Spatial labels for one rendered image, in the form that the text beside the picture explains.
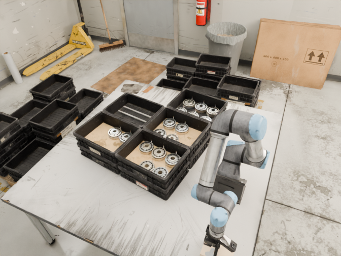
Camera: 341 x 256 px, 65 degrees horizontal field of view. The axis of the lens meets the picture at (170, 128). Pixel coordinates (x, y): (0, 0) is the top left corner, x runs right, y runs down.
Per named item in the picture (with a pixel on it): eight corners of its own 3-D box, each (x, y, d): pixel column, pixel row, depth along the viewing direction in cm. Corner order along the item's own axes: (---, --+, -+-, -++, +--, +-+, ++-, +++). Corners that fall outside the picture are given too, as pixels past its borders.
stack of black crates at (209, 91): (220, 105, 336) (223, 82, 313) (213, 120, 316) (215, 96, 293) (191, 98, 349) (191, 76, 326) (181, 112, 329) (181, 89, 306)
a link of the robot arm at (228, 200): (217, 185, 133) (207, 201, 126) (239, 193, 128) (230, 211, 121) (217, 194, 138) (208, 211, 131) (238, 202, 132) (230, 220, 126)
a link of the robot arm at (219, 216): (231, 210, 120) (224, 225, 114) (229, 222, 127) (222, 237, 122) (215, 201, 123) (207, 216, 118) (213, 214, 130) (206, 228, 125)
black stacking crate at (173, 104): (227, 113, 218) (228, 102, 210) (210, 134, 200) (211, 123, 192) (184, 99, 235) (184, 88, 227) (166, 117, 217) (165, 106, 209)
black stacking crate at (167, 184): (190, 161, 181) (190, 149, 173) (166, 192, 163) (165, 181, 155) (143, 139, 198) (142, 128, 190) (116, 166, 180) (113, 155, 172)
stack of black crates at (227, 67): (230, 88, 364) (234, 57, 333) (223, 102, 341) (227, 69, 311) (200, 82, 378) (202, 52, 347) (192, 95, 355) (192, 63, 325)
